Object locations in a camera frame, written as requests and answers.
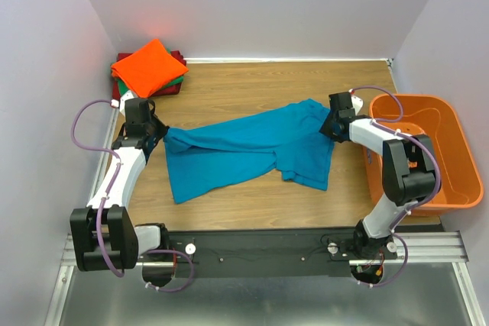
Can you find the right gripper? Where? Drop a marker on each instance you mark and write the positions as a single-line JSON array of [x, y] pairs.
[[330, 124]]

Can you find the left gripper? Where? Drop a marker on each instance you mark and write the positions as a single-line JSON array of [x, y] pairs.
[[157, 135]]

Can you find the blue t-shirt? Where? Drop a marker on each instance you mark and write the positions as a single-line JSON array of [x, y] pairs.
[[218, 155]]

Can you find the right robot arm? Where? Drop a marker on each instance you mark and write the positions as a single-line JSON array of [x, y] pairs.
[[410, 174]]

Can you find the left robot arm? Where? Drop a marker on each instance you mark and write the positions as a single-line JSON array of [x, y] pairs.
[[104, 237]]

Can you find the green folded t-shirt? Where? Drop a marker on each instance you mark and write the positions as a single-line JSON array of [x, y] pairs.
[[124, 87]]

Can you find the dark red folded t-shirt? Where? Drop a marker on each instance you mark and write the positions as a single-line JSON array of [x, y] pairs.
[[168, 89]]

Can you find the orange folded t-shirt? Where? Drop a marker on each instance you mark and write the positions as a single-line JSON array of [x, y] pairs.
[[149, 69]]

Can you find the orange plastic basket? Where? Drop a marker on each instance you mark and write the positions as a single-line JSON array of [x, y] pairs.
[[461, 187]]

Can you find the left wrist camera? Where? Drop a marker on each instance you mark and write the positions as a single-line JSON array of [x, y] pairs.
[[122, 102]]

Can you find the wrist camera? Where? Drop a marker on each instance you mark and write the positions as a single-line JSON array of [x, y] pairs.
[[357, 102], [122, 102]]

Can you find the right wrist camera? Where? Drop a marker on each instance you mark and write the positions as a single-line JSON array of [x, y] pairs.
[[357, 102]]

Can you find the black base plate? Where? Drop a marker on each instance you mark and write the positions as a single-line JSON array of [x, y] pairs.
[[268, 253]]

